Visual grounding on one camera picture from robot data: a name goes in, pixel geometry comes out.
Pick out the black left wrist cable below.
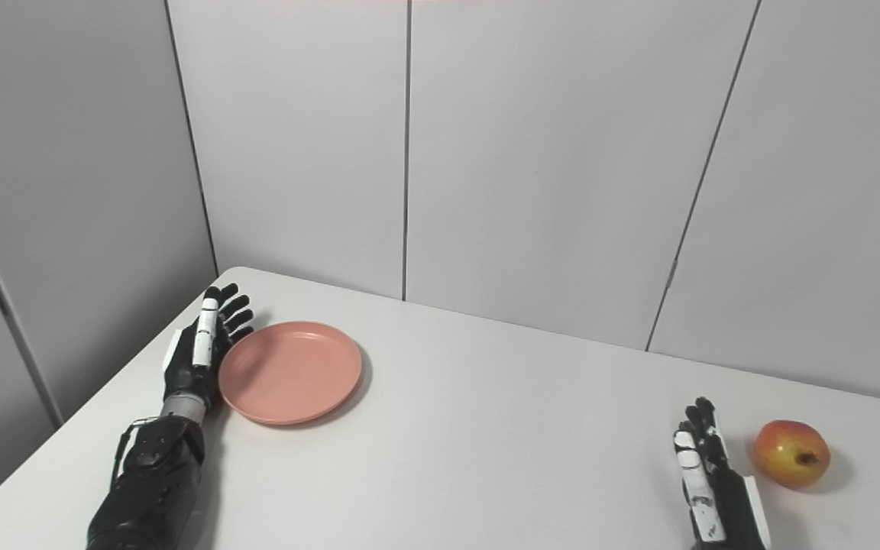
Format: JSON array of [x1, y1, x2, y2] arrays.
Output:
[[109, 416, 160, 484]]

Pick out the pink round plate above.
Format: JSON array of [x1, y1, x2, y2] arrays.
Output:
[[217, 320, 364, 427]]

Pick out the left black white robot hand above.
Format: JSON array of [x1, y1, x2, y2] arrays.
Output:
[[161, 283, 256, 411]]

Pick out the red yellow apple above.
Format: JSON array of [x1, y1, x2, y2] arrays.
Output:
[[752, 419, 833, 490]]

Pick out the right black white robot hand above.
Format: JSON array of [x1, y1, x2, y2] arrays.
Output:
[[672, 396, 772, 550]]

